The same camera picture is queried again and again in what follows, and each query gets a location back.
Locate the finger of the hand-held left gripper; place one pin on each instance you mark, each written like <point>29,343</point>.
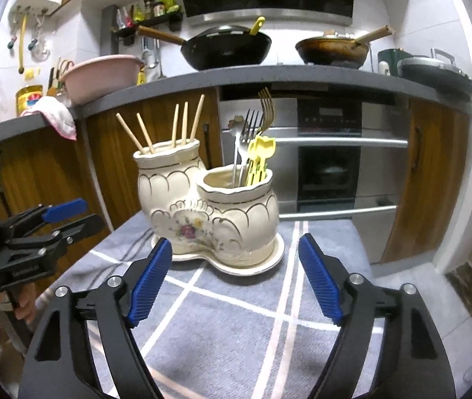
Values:
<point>82,226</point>
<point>65,208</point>

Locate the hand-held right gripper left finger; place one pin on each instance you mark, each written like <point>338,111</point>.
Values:
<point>150,282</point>

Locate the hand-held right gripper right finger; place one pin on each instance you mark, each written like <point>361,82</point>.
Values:
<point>321,282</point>

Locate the cream ceramic double utensil holder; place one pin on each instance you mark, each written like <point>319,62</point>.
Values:
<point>186,191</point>

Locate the wooden chopstick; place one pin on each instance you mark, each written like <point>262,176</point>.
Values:
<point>197,117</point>
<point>130,133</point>
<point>175,126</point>
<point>145,133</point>
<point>184,124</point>

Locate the yellow plastic spoon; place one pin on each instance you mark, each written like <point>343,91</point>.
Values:
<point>255,151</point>
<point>268,143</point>

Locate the silver fork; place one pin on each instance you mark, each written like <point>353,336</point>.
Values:
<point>245,141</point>

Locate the gold fork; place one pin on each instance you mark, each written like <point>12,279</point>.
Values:
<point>268,112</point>

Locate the person's left hand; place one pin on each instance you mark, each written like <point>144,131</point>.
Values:
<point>24,303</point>

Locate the pink towel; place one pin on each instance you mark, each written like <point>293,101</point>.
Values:
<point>55,116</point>

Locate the yellow oil bottle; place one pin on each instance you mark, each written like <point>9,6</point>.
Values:
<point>28,99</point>

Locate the built-in oven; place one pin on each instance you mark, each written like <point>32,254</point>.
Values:
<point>327,166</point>

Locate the knife block with scissors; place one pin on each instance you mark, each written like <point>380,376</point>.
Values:
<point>59,79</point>

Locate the pink plastic basin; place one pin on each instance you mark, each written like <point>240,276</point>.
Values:
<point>99,77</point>

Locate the hanging metal ladles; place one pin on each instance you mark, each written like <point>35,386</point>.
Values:
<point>152,58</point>

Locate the black spice rack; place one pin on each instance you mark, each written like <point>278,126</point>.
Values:
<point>148,20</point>

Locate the brown frying pan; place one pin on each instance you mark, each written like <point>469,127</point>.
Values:
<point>331,52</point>

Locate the green kettle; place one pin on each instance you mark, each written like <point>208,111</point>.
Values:
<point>393,60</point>

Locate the grey pan with lid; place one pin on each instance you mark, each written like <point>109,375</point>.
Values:
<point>435,75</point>

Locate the yellow spatula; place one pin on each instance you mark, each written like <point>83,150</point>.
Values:
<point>256,25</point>

